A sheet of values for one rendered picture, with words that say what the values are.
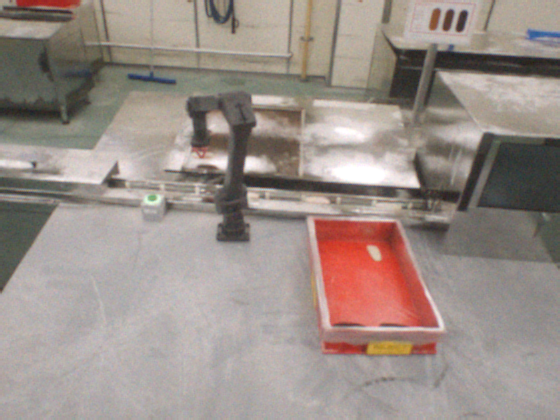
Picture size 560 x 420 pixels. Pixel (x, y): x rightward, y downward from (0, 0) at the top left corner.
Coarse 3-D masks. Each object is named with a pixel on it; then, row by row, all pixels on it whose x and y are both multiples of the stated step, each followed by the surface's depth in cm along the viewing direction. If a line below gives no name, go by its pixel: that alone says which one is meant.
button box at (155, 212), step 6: (144, 198) 155; (162, 198) 155; (144, 204) 152; (150, 204) 152; (156, 204) 152; (162, 204) 155; (144, 210) 153; (150, 210) 153; (156, 210) 153; (162, 210) 156; (168, 210) 161; (144, 216) 155; (150, 216) 155; (156, 216) 154; (162, 216) 156
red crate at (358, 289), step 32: (320, 256) 144; (352, 256) 144; (384, 256) 145; (352, 288) 132; (384, 288) 133; (352, 320) 122; (384, 320) 123; (416, 320) 123; (352, 352) 112; (416, 352) 113
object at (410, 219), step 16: (0, 192) 163; (16, 192) 162; (32, 192) 162; (48, 192) 161; (112, 192) 163; (128, 192) 163; (144, 192) 164; (160, 192) 164; (176, 208) 161; (192, 208) 161; (208, 208) 160; (256, 208) 159; (272, 208) 159; (288, 208) 159; (304, 208) 160; (320, 208) 160; (336, 208) 161; (352, 208) 161; (368, 208) 161; (416, 224) 158; (432, 224) 157
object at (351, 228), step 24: (312, 216) 146; (336, 216) 146; (312, 240) 136; (360, 240) 151; (384, 240) 151; (408, 240) 138; (312, 264) 130; (408, 264) 132; (408, 288) 132; (432, 312) 114; (336, 336) 107; (360, 336) 108; (384, 336) 108; (408, 336) 108; (432, 336) 109
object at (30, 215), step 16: (0, 144) 198; (0, 208) 167; (16, 208) 167; (32, 208) 166; (48, 208) 166; (0, 224) 172; (16, 224) 172; (32, 224) 171; (0, 240) 177; (16, 240) 177; (32, 240) 176; (0, 256) 182; (16, 256) 182; (0, 272) 188; (0, 288) 194
